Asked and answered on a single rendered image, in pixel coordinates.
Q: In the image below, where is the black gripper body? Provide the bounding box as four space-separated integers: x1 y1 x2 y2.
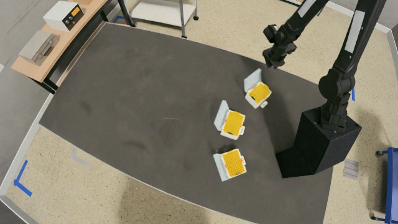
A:
262 47 285 69

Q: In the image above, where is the yellow pipette tip rack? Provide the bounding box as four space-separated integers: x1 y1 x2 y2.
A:
222 150 245 177
249 83 270 104
223 111 244 136

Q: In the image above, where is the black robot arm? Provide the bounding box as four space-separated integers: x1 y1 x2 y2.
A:
263 0 387 133

